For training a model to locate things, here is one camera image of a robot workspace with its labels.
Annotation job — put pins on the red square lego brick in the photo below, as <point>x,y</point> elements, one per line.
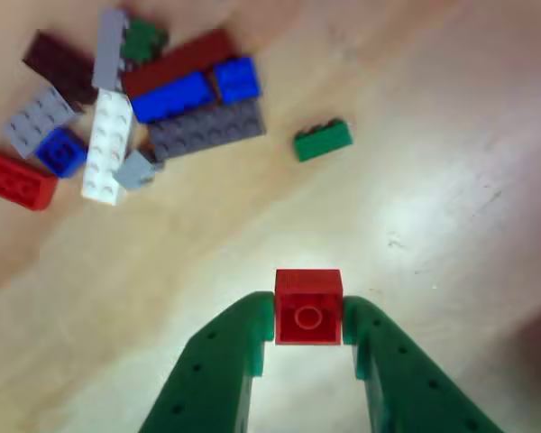
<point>309,315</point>

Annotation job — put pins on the dark grey lego plate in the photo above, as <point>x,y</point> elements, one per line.
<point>207,128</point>

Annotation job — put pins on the blue long narrow lego brick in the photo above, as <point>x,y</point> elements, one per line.
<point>171,97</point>

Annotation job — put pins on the small grey lego brick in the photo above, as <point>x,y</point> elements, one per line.
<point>133,171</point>

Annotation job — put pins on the white long lego brick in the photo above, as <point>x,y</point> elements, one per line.
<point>106,144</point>

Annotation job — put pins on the green long lego brick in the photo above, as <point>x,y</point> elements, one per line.
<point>322,144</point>

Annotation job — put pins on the blue square lego brick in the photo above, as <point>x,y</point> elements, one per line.
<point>236,79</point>
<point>61,152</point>

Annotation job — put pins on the red long lego brick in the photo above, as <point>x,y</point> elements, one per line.
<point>13,180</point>

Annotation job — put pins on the light grey lego brick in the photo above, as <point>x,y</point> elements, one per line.
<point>36,117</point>

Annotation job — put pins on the brown long narrow lego brick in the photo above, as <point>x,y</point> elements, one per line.
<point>180,61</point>

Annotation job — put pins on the small green lego brick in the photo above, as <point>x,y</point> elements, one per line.
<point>140,43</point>

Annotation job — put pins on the grey narrow lego brick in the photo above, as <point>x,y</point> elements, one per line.
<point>108,49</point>

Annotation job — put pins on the dark green lego brick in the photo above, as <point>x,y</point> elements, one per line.
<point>58,65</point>

